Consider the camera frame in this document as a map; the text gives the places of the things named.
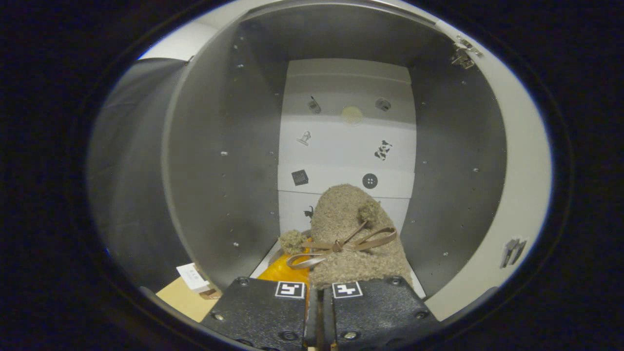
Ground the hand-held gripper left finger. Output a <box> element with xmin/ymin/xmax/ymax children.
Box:
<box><xmin>201</xmin><ymin>250</ymin><xmax>313</xmax><ymax>351</ymax></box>

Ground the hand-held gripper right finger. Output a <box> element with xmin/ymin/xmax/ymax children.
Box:
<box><xmin>319</xmin><ymin>276</ymin><xmax>439</xmax><ymax>351</ymax></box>

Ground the brown fuzzy slipper shoe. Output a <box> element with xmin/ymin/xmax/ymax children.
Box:
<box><xmin>280</xmin><ymin>184</ymin><xmax>413</xmax><ymax>289</ymax></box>

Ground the dark grey shoe cabinet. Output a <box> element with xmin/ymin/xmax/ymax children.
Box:
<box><xmin>161</xmin><ymin>0</ymin><xmax>507</xmax><ymax>323</ymax></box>

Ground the light grey shoe cabinet door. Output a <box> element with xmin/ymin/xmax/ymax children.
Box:
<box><xmin>424</xmin><ymin>19</ymin><xmax>553</xmax><ymax>322</ymax></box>

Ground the stack of books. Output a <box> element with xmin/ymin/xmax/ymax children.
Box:
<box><xmin>176</xmin><ymin>263</ymin><xmax>223</xmax><ymax>300</ymax></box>

